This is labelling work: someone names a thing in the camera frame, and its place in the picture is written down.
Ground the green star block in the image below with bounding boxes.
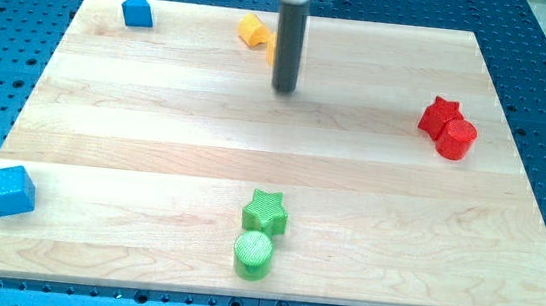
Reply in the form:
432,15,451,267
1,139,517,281
241,189,288,237

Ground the red star block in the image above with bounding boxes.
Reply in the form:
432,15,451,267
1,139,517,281
418,95,463,140

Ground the green cylinder block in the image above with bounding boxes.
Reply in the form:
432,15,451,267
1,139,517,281
233,230,274,281

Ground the yellow block behind rod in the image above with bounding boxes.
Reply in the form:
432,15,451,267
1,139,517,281
265,32,277,67

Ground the wooden board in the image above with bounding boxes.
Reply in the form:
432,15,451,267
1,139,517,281
0,0,546,306

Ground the yellow heart block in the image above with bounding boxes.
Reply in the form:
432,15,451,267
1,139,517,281
237,12,271,48

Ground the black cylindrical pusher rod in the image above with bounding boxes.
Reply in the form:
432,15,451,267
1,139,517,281
272,0,312,94

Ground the red cylinder block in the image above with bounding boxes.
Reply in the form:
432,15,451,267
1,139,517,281
435,119,478,161

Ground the blue pentagon block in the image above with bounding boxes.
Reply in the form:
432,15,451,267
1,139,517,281
121,0,154,28

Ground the blue cube block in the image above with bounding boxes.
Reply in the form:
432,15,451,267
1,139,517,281
0,166,36,217

